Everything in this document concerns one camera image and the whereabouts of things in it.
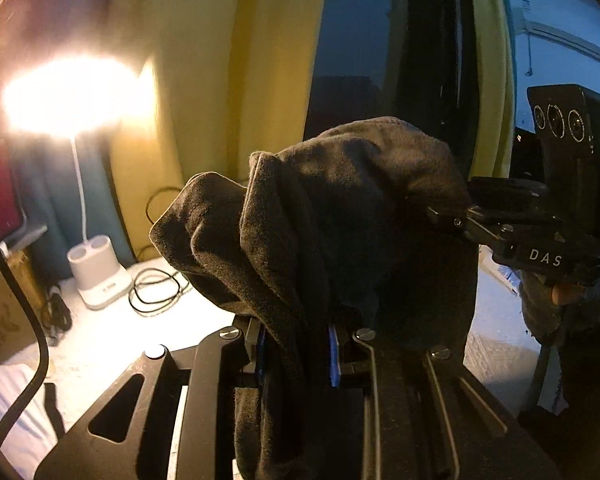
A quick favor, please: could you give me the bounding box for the cardboard box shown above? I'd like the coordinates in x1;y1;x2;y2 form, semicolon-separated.
0;250;46;368

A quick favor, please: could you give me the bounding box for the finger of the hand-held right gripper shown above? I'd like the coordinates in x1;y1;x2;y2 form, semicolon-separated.
426;204;571;250
467;176;552;207

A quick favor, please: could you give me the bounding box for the white desk lamp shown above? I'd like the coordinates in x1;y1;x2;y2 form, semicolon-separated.
0;55;148;311

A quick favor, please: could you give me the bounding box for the coiled black cable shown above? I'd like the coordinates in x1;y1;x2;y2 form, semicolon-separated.
129;187;196;317

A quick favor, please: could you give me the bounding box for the white air conditioner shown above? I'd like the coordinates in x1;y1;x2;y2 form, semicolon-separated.
525;15;600;61

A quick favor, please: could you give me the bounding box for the dark window pane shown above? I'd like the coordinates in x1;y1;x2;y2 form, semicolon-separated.
305;0;412;141

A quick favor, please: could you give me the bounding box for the white striped cloth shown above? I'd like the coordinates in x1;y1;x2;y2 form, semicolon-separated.
0;364;66;480

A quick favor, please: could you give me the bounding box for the bundled black cable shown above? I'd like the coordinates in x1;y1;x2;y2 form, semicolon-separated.
42;282;73;346

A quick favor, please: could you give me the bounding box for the dark brown shirt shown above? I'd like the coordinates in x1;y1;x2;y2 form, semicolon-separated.
149;116;481;480

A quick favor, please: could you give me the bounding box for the yellow curtain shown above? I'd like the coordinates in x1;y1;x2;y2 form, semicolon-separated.
462;0;518;181
107;0;331;266

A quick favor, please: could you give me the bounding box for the teal curtain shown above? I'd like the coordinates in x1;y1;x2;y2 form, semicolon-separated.
17;130;136;281

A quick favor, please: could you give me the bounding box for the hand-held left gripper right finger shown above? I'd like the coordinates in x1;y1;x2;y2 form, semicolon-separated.
327;324;556;480

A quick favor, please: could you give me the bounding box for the thick black cable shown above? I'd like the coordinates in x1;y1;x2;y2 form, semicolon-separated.
0;180;51;448

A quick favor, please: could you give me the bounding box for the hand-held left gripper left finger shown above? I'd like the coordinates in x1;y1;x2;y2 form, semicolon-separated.
34;316;268;480

